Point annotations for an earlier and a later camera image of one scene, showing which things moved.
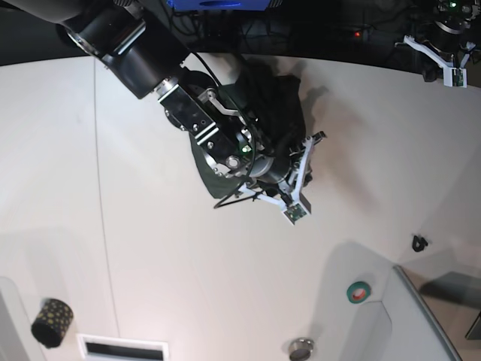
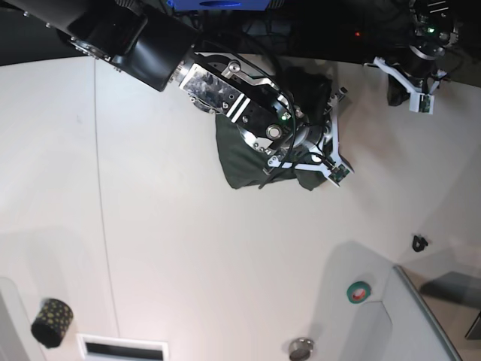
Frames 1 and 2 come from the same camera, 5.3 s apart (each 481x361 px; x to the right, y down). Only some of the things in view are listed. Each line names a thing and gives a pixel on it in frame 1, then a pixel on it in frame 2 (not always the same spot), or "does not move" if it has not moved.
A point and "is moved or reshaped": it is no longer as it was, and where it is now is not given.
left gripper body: [274, 168] → [311, 134]
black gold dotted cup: [52, 322] does not move
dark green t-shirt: [276, 106] is moved or reshaped
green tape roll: [358, 292] does not move
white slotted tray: [107, 348] does not move
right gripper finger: [431, 75] → [396, 92]
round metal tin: [301, 348] does not move
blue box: [216, 5] does not move
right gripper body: [447, 39] → [420, 62]
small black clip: [418, 245] does not move
